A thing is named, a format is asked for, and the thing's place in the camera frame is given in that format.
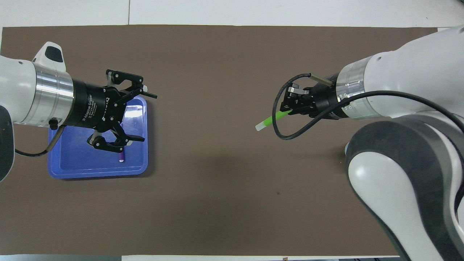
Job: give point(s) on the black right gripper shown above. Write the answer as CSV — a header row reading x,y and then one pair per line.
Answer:
x,y
326,99

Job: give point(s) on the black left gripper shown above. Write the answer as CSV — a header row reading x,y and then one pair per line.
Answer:
x,y
94,107

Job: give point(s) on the green pen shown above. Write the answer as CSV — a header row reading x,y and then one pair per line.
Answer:
x,y
270,120

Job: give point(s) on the purple pen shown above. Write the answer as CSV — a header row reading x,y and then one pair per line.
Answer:
x,y
121,156

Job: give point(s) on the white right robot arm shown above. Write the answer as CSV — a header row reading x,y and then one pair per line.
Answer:
x,y
417,72

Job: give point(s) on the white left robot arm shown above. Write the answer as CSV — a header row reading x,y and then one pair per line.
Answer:
x,y
18,87

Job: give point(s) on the blue plastic tray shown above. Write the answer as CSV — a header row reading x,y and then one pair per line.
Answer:
x,y
72,163

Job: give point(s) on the translucent plastic cup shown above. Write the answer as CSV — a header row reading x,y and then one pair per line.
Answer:
x,y
346,152

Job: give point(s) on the brown table mat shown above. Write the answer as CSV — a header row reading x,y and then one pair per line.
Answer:
x,y
232,163

